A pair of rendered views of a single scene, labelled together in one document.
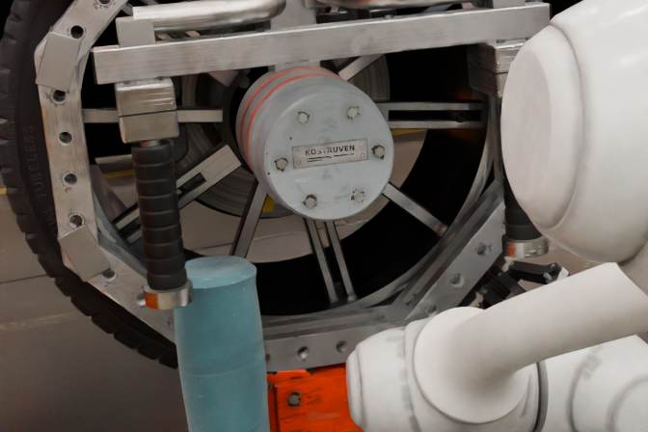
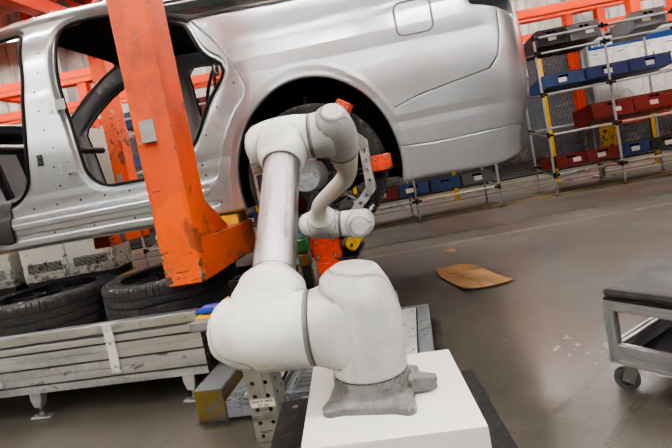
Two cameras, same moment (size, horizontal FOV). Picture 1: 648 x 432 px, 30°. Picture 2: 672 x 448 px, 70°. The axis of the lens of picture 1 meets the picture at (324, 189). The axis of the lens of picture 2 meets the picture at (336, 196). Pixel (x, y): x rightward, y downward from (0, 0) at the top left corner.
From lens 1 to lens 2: 111 cm
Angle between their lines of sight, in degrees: 22
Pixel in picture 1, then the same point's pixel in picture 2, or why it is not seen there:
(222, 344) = not seen: hidden behind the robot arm
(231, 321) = not seen: hidden behind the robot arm
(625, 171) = (249, 147)
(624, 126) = (249, 141)
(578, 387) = (346, 221)
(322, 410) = (323, 245)
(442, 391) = (311, 221)
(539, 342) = (318, 204)
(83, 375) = not seen: hidden behind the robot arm
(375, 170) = (315, 179)
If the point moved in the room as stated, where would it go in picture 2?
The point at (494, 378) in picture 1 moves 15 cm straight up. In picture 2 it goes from (317, 215) to (309, 175)
